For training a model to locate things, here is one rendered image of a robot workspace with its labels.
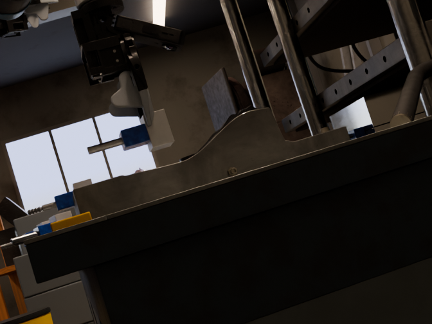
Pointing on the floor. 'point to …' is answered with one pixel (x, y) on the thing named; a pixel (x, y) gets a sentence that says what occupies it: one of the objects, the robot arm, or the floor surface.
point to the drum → (31, 317)
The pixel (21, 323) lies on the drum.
